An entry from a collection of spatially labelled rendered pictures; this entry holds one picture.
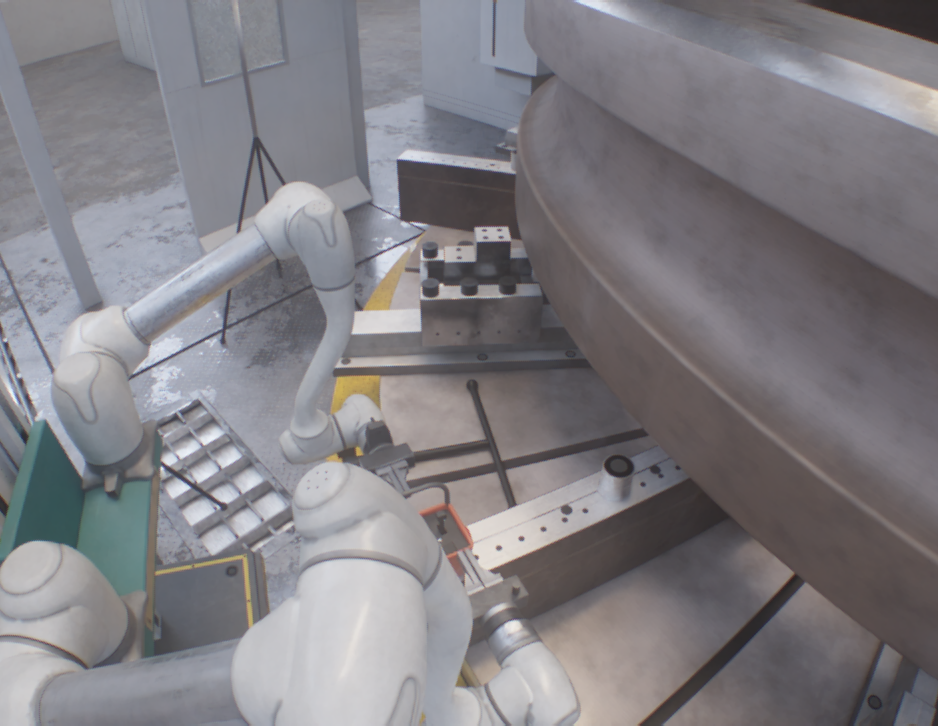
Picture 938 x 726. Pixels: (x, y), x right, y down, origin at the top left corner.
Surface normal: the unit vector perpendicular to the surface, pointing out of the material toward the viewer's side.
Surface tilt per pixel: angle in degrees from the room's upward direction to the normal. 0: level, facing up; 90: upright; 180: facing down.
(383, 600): 29
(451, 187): 90
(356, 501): 37
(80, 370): 6
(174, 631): 0
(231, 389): 0
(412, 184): 90
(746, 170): 90
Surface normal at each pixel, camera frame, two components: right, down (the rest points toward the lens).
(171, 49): 0.70, 0.46
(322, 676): -0.21, -0.68
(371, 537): 0.31, -0.68
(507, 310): 0.06, 0.64
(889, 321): -0.83, 0.36
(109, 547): 0.00, -0.76
